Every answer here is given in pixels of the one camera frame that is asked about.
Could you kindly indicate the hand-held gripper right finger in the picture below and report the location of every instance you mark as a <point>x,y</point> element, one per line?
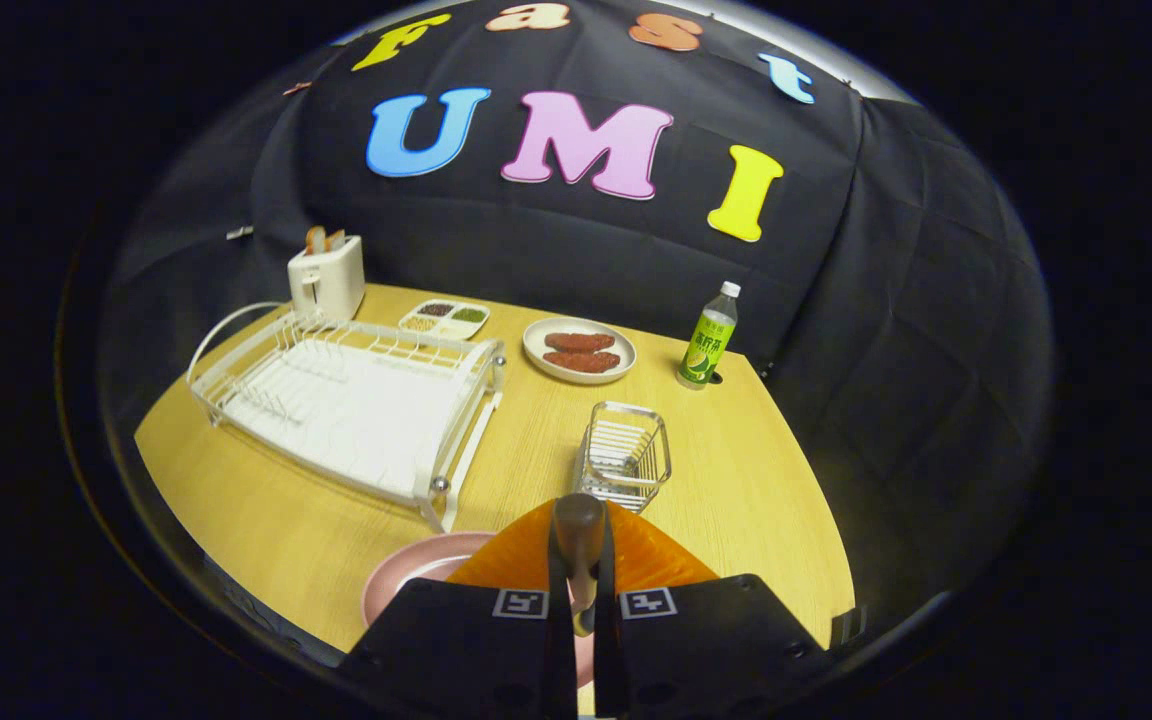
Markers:
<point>608,630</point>

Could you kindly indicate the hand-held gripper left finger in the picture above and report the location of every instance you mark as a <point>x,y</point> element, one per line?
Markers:
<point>558,620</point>

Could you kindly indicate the pink plate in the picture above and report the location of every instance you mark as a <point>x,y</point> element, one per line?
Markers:
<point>406,570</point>

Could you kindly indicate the white plate with meat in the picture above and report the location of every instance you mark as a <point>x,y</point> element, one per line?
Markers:
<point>536,350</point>

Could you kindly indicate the red meat piece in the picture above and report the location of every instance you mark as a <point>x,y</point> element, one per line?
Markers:
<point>581,342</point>
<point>584,362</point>

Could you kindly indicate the green label drink bottle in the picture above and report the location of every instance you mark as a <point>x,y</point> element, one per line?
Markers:
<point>706,350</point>

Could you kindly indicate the white divided bean tray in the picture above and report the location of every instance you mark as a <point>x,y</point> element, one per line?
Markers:
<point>448,328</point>

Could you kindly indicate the black backdrop cloth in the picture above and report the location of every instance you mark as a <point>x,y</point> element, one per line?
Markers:
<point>556,250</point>

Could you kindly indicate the white toaster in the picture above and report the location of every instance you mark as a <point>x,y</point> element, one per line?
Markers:
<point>331,285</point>

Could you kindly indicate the toasted bread slice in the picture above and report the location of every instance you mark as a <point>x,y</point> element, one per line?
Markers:
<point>336,240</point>
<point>315,240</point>

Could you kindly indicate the small white clip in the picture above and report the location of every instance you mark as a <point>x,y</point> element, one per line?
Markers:
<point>239,232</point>

